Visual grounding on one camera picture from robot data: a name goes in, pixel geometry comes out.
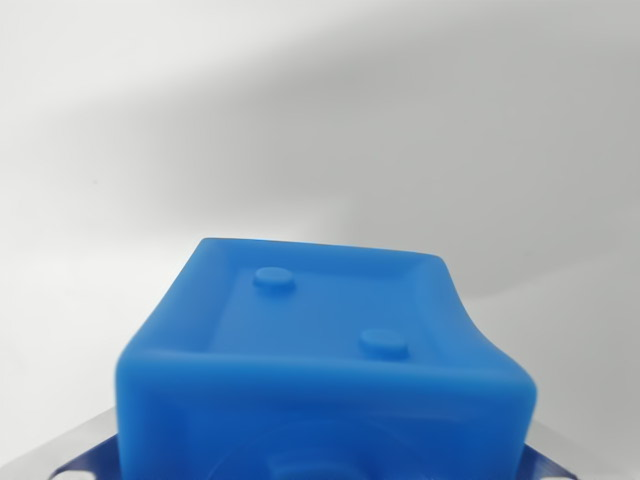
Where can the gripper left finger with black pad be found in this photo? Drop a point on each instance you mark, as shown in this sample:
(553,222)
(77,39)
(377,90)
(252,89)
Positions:
(82,452)

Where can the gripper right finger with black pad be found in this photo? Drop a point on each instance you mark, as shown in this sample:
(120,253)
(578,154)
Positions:
(542,462)

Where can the blue cube with number two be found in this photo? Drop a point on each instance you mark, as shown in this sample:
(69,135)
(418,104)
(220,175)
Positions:
(320,380)

